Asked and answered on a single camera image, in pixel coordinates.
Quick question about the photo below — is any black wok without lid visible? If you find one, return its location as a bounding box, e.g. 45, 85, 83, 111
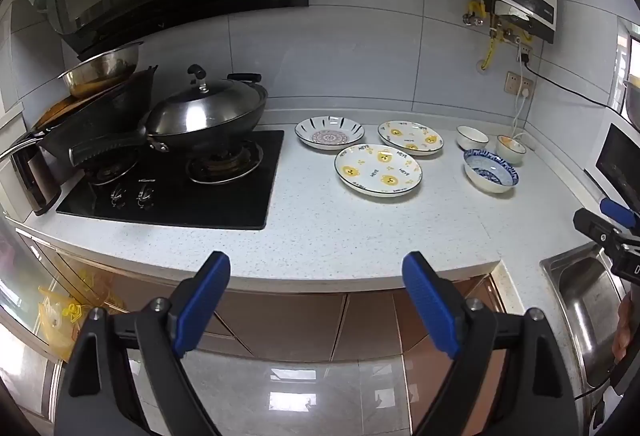
30, 64, 160, 159

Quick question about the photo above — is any brown kitchen cabinet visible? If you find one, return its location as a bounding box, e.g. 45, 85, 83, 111
52, 250, 508, 436

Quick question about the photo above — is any white plate with yellow bears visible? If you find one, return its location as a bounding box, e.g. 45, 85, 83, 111
334, 143, 423, 203
377, 120, 444, 157

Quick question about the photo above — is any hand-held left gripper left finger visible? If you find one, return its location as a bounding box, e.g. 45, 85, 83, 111
54, 251, 232, 436

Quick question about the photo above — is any black power cable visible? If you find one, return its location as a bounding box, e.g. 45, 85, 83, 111
519, 46, 626, 117

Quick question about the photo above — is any stainless steel sink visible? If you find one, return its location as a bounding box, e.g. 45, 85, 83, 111
540, 243, 632, 389

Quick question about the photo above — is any black glass gas stove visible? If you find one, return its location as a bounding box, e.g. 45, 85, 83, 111
56, 130, 285, 231

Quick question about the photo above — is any black glass appliance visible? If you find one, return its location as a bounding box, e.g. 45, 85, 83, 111
595, 123, 640, 203

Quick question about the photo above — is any blue patterned bowl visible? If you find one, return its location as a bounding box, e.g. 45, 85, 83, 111
463, 149, 520, 195

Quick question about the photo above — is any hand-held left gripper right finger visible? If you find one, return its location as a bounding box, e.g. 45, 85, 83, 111
402, 251, 583, 436

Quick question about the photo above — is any yellow plastic bag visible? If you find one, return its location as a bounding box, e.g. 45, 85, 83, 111
37, 268, 126, 363

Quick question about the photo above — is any black wok with long handle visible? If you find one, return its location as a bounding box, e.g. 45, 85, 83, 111
69, 73, 268, 167

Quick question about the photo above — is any yellow gas hose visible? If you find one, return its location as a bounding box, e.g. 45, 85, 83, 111
465, 0, 521, 70

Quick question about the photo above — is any white plate with mandala pattern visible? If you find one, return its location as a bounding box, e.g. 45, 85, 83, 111
294, 116, 365, 151

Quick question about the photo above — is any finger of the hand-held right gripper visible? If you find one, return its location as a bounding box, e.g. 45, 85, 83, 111
599, 197, 640, 231
573, 208, 640, 267

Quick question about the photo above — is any steel wok lid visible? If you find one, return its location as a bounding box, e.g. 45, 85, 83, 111
149, 64, 257, 137

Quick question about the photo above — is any stainless steel basin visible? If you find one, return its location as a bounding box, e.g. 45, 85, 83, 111
57, 40, 146, 99

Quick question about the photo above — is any beige wall socket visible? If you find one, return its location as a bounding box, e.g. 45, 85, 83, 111
505, 72, 536, 97

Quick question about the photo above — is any plain white small bowl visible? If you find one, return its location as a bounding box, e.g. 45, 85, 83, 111
456, 125, 489, 153

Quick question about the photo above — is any white bowl with orange flower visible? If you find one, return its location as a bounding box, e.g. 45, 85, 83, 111
496, 135, 527, 165

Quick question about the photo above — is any person's right hand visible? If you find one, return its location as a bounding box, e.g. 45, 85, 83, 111
614, 293, 639, 367

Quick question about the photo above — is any white power cable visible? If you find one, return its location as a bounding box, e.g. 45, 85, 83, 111
509, 60, 532, 143

